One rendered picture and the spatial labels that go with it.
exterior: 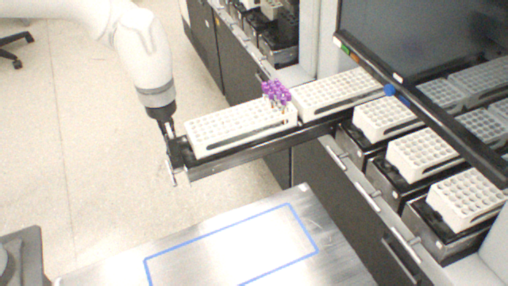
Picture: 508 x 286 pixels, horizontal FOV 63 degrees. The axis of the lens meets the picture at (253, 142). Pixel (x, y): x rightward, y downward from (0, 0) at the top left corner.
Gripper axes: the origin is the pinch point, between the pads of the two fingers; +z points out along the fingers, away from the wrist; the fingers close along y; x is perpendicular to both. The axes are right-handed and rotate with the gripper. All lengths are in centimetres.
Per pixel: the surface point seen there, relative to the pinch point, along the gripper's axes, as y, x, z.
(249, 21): 57, -46, -2
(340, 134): -10.7, -45.0, 1.4
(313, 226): -36.5, -22.3, -2.2
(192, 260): -33.1, 4.7, -2.1
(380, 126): -20, -50, -7
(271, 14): 51, -53, -5
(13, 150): 129, 76, 80
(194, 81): 145, -37, 80
